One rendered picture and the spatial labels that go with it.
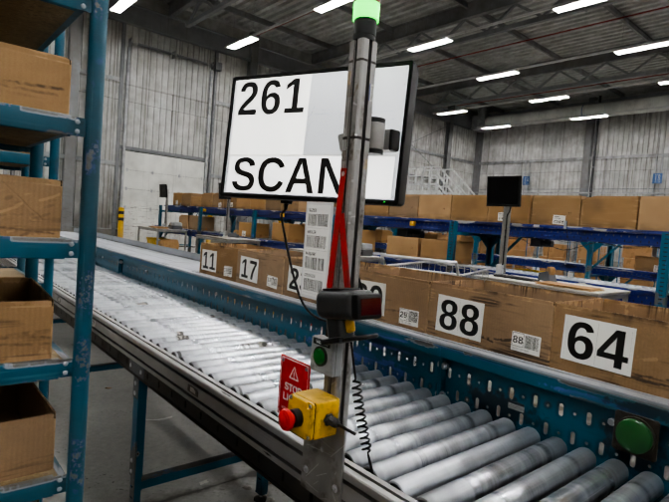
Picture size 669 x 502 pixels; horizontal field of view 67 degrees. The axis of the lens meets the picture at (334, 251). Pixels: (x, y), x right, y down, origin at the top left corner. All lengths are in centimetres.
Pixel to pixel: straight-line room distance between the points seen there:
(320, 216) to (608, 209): 534
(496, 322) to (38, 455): 109
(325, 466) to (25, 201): 71
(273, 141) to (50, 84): 50
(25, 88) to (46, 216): 20
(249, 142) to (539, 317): 85
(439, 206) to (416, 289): 573
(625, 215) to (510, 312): 476
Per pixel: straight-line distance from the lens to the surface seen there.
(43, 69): 98
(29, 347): 98
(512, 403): 144
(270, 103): 128
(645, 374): 133
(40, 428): 104
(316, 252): 103
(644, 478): 126
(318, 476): 109
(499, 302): 146
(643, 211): 608
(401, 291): 167
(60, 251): 94
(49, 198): 97
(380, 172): 108
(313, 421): 98
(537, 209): 655
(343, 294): 88
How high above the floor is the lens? 120
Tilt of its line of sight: 3 degrees down
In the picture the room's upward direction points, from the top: 4 degrees clockwise
